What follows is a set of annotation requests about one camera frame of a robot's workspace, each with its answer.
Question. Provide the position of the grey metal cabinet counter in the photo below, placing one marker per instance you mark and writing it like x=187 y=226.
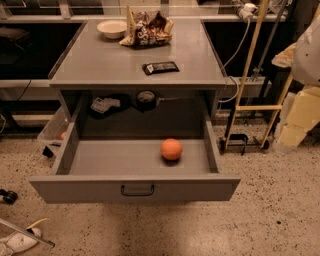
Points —
x=95 y=63

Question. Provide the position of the white sneaker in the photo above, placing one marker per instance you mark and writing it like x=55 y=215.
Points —
x=15 y=243

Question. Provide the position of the black drawer handle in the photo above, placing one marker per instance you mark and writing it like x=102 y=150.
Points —
x=128 y=191

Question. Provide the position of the black caster wheel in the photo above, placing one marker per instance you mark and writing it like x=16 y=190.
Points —
x=8 y=196

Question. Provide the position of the brown chip bag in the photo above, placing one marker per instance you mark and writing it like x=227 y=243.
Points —
x=147 y=29

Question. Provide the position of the white power adapter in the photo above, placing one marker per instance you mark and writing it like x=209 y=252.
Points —
x=246 y=11

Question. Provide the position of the black snack bar packet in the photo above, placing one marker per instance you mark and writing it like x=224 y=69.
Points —
x=160 y=67

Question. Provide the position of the orange fruit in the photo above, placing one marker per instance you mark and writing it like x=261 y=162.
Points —
x=171 y=149

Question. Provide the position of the open grey top drawer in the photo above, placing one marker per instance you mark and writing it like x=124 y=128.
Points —
x=97 y=157

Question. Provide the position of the black pouch with label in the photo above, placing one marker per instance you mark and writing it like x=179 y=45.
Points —
x=101 y=108

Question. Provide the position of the grey metal bar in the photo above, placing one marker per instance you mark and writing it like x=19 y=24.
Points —
x=27 y=233

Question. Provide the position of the clear plastic bin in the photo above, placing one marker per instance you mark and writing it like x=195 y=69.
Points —
x=51 y=134

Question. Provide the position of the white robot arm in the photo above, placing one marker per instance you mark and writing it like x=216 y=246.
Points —
x=304 y=57

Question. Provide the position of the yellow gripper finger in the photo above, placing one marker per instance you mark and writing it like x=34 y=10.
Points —
x=299 y=115

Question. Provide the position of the white ceramic bowl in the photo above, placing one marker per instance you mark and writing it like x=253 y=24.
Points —
x=112 y=29

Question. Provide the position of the round black tape measure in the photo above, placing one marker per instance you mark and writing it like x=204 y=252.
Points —
x=148 y=100

